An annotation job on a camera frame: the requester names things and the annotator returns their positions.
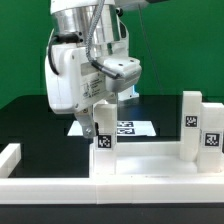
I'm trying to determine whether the fiducial marker sheet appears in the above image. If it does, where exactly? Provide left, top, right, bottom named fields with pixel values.
left=68, top=121, right=156, bottom=137

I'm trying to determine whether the white barrier wall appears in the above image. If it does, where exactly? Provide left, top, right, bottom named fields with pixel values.
left=0, top=143, right=21, bottom=179
left=0, top=176, right=224, bottom=204

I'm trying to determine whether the white front barrier wall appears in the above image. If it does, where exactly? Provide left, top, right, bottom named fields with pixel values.
left=0, top=176, right=224, bottom=204

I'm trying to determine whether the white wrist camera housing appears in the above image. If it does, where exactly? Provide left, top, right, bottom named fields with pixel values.
left=101, top=56, right=142, bottom=93

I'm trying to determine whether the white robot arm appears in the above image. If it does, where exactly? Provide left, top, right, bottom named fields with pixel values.
left=45, top=0, right=166, bottom=138

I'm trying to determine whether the white desk top tray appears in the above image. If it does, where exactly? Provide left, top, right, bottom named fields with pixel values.
left=89, top=141, right=224, bottom=179

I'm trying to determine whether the white left barrier wall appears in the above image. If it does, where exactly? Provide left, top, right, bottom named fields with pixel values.
left=0, top=143, right=21, bottom=179

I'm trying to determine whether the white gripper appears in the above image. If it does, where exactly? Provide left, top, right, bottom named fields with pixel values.
left=45, top=44, right=120, bottom=139

